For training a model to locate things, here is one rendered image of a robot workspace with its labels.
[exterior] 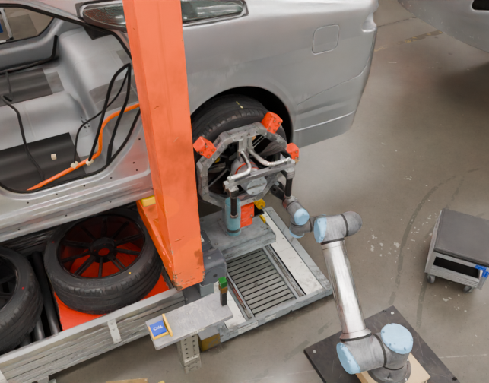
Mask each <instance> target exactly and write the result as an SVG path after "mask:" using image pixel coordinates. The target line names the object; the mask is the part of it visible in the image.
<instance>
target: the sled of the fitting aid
mask: <svg viewBox="0 0 489 383"><path fill-rule="evenodd" d="M259 217H260V218H261V220H262V221H263V223H264V224H265V225H266V226H267V228H268V232H267V233H266V234H263V235H261V236H257V237H255V238H253V239H250V240H247V241H245V242H241V243H239V244H237V245H233V246H231V247H229V248H226V249H223V250H221V252H222V254H223V256H224V257H225V258H226V261H228V260H230V259H232V258H236V257H238V256H241V255H244V254H246V253H248V252H251V251H254V250H256V249H258V248H261V247H264V246H266V245H270V244H272V243H274V242H276V234H275V232H274V231H273V229H272V228H271V227H270V226H269V224H268V223H267V221H266V219H265V218H264V217H263V215H260V216H259Z"/></svg>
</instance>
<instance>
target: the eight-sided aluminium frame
mask: <svg viewBox="0 0 489 383"><path fill-rule="evenodd" d="M256 135H263V136H265V137H266V138H267V139H269V140H271V141H277V142H278V143H280V144H281V145H282V146H283V148H284V149H285V150H287V142H286V141H285V140H284V139H283V138H282V137H281V136H280V135H278V134H276V133H274V134H273V133H271V132H270V131H267V128H266V127H265V126H264V125H263V124H262V123H260V122H254V123H252V124H250V125H245V126H242V127H239V128H235V129H232V130H229V131H224V132H221V134H220V135H218V138H217V139H216V140H215V141H214V143H213V145H214V146H215V147H216V149H217V150H216V151H215V152H214V153H213V154H212V156H211V157H210V158H209V159H208V158H207V157H204V156H202V157H201V159H200V160H198V162H197V163H196V169H197V177H198V193H199V194H200V196H201V198H202V200H204V201H207V202H209V203H212V204H214V205H217V206H218V207H222V208H223V209H225V200H226V198H223V197H221V196H219V195H216V194H215V193H212V192H210V191H209V190H208V168H209V167H210V166H211V165H212V163H213V162H214V161H215V160H216V159H217V158H218V157H219V155H220V154H221V153H222V152H223V150H224V149H225V148H226V147H227V145H228V144H230V143H233V142H235V141H238V140H241V139H245V138H248V137H251V136H256ZM284 158H285V157H284V156H283V155H282V154H281V153H280V152H278V153H277V154H275V161H278V160H282V159H284ZM281 176H283V174H282V173H281V172H280V171H279V172H276V173H272V174H270V175H267V176H266V177H265V179H266V181H267V184H266V187H265V188H264V190H263V191H261V192H260V193H258V194H257V195H249V194H248V193H247V192H245V193H242V194H240V195H239V196H237V197H238V198H239V199H240V200H241V202H240V206H243V205H245V204H249V203H251V202H254V201H258V200H260V199H262V198H263V197H264V196H265V194H266V193H267V192H268V191H269V189H270V188H271V187H272V186H273V185H274V184H275V183H276V182H277V181H278V180H279V179H280V177H281Z"/></svg>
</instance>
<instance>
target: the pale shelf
mask: <svg viewBox="0 0 489 383"><path fill-rule="evenodd" d="M164 315H165V317H166V319H167V322H168V324H169V326H170V329H171V331H172V333H173V336H170V333H169V331H168V329H167V331H168V334H167V335H165V336H162V337H159V338H157V339H156V340H154V339H153V337H152V335H151V332H150V330H149V328H148V327H150V326H149V325H151V324H153V323H156V322H158V321H161V320H162V321H163V322H164V320H163V316H162V315H160V316H157V317H156V318H152V319H151V320H148V321H146V322H145V324H146V326H147V329H148V332H149V334H150V336H151V339H152V341H153V343H154V346H155V349H156V350H159V349H162V348H164V347H167V346H169V345H171V344H173V343H175V342H178V341H180V340H183V339H185V338H187V337H190V336H192V335H194V334H197V333H199V332H201V331H204V330H206V329H208V328H211V327H213V326H215V325H217V324H220V323H222V322H224V321H227V320H229V319H232V318H233V313H232V311H231V310H230V308H229V306H228V305H226V306H224V307H222V306H221V304H220V292H217V293H214V294H212V295H210V296H207V297H205V298H203V299H200V300H197V301H195V302H192V303H189V304H188V305H185V306H182V307H180V308H178V309H175V310H173V311H171V312H168V313H165V314H164ZM164 324H165V322H164ZM165 326H166V324H165ZM166 328H167V326H166Z"/></svg>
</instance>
